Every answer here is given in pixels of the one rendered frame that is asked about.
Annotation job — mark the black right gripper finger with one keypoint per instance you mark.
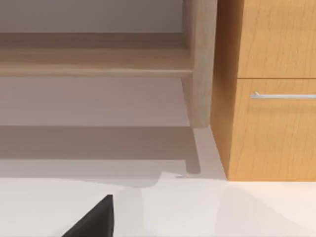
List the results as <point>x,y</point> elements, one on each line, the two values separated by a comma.
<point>98,219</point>

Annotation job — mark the wooden drawer front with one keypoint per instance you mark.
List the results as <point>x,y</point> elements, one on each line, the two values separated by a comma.
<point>279,37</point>
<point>276,138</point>

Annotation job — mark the wooden cupboard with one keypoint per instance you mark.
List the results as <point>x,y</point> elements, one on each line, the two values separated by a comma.
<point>222,123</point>

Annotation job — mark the pale wooden open shelf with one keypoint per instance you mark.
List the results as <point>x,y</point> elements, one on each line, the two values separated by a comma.
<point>148,59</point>

